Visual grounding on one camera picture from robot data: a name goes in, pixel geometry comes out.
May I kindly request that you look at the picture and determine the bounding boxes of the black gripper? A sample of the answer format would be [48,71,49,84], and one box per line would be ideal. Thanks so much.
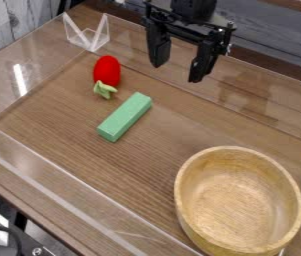
[144,0,237,83]

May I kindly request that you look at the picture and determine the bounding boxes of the red plush strawberry toy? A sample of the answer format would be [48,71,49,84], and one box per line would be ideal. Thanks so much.
[93,55,121,99]

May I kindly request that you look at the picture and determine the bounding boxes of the green rectangular block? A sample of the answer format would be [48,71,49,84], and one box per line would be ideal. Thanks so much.
[97,92,153,142]

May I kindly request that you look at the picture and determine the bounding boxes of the wooden bowl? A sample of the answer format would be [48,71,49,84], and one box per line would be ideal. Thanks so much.
[175,146,301,256]

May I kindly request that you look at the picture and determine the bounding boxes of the clear acrylic tray enclosure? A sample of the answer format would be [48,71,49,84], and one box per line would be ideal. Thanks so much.
[0,8,301,256]

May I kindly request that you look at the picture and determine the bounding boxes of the black metal bracket with bolt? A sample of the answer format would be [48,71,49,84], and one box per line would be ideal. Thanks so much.
[10,226,56,256]

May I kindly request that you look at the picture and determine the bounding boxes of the black cable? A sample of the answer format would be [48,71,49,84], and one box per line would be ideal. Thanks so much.
[0,225,25,256]

